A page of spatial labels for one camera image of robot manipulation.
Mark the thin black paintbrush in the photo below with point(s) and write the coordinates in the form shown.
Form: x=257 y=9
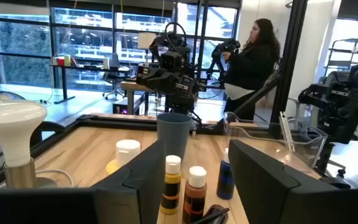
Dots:
x=219 y=213

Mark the computer tower purple light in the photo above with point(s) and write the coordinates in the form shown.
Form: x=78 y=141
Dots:
x=123 y=109

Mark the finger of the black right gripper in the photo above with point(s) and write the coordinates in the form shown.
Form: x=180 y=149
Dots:
x=157 y=81
x=173 y=85

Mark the small gold paint bottle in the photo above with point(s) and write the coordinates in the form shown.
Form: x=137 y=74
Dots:
x=171 y=186

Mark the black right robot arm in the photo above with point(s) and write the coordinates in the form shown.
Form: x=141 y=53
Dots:
x=182 y=105

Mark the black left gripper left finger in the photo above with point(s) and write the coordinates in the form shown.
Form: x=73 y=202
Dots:
x=129 y=193

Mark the blue-grey plastic cup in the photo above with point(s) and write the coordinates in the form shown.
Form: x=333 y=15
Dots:
x=174 y=133

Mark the grey office chair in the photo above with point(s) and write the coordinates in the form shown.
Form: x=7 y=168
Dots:
x=114 y=74

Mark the black standing desk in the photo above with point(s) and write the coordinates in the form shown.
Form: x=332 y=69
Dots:
x=63 y=84

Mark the person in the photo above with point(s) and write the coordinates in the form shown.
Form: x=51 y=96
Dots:
x=253 y=62

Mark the small blue paint bottle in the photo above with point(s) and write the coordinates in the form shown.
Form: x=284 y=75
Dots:
x=225 y=182

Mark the wooden side table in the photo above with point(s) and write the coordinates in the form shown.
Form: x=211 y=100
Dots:
x=132 y=86

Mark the large yellow paint bottle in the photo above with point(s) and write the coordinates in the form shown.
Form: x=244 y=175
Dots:
x=127 y=151

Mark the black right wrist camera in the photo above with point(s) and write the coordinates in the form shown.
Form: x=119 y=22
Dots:
x=172 y=61

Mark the clear plastic bin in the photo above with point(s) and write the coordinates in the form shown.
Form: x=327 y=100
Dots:
x=291 y=146

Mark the white shade desk lamp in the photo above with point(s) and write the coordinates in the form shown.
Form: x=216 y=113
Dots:
x=146 y=40

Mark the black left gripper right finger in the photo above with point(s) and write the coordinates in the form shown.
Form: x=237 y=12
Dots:
x=275 y=193

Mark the white bulb table lamp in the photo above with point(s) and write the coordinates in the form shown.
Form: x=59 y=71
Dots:
x=11 y=130

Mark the metal storage rack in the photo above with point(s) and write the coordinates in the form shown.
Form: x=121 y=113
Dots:
x=337 y=63

